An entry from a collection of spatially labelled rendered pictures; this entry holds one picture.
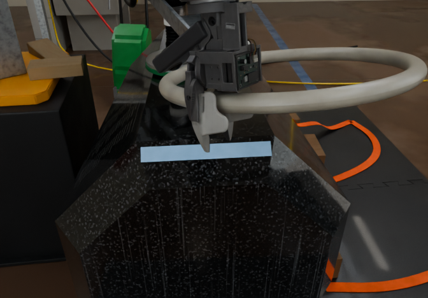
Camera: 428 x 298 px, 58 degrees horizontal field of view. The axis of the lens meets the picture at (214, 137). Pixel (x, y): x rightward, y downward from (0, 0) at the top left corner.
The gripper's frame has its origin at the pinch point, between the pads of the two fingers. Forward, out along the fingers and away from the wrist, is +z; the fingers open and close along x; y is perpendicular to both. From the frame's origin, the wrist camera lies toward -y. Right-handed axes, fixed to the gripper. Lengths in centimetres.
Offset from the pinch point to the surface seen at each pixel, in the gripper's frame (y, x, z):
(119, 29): -196, 149, -7
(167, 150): -29.5, 18.4, 13.8
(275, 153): -9.0, 36.0, 17.9
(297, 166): -5.6, 41.8, 23.2
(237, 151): -16.1, 29.5, 16.0
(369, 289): 2, 90, 97
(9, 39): -117, 30, -14
